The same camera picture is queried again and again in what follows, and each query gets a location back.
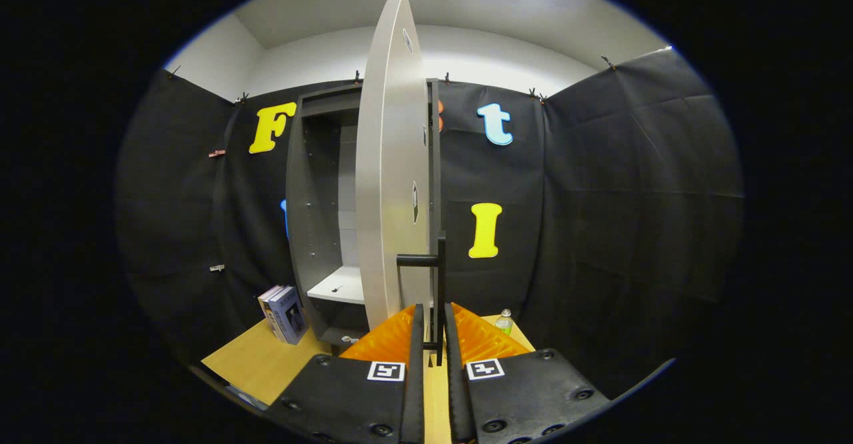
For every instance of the black backdrop cloth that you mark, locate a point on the black backdrop cloth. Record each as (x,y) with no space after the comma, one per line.
(633,197)

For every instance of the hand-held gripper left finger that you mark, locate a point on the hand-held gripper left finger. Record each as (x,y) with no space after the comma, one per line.
(414,390)

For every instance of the dark grey shoe cabinet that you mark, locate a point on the dark grey shoe cabinet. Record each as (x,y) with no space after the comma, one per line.
(313,230)

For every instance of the clear plastic bottle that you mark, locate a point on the clear plastic bottle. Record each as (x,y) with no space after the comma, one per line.
(504,325)

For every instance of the red clip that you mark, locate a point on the red clip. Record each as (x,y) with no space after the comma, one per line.
(216,154)

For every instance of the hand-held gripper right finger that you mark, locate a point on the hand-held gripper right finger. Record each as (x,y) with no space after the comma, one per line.
(454,390)

